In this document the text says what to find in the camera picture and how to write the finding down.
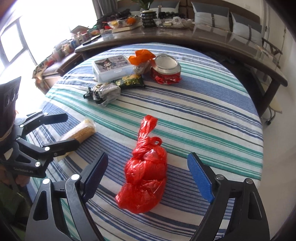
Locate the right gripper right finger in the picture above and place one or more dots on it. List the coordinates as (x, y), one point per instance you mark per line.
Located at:
(248, 218)

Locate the glass tray with items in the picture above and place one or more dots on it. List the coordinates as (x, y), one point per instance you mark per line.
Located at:
(174, 23)

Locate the dark long table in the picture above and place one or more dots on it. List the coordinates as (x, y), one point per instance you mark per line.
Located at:
(251, 64)

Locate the black gold snack wrapper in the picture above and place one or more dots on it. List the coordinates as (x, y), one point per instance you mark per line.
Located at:
(104, 94)

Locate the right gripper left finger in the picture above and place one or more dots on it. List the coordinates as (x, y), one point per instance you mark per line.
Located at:
(47, 220)

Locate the orange plastic wrapper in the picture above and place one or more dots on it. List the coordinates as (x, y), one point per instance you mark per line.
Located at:
(141, 56)

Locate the grey white cushion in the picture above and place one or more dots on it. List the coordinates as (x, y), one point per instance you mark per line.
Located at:
(247, 29)
(211, 15)

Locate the red plastic bag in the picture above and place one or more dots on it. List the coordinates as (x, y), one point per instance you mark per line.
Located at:
(145, 172)

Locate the fruit bowl with oranges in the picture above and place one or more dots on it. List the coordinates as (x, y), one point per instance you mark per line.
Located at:
(122, 23)

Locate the crushed red metal can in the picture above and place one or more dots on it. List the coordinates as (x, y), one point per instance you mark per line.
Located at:
(165, 69)

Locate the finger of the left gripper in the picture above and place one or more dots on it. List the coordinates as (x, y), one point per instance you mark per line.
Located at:
(26, 124)
(62, 147)

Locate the clear plastic box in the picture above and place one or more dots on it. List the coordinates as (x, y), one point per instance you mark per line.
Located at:
(111, 68)

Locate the cream biscuit packet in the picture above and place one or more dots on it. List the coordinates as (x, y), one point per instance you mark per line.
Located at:
(80, 132)

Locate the black ribbed plant pot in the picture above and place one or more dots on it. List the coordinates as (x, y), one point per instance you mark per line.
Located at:
(148, 18)

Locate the striped tablecloth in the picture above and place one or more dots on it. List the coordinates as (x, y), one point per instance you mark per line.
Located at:
(208, 112)

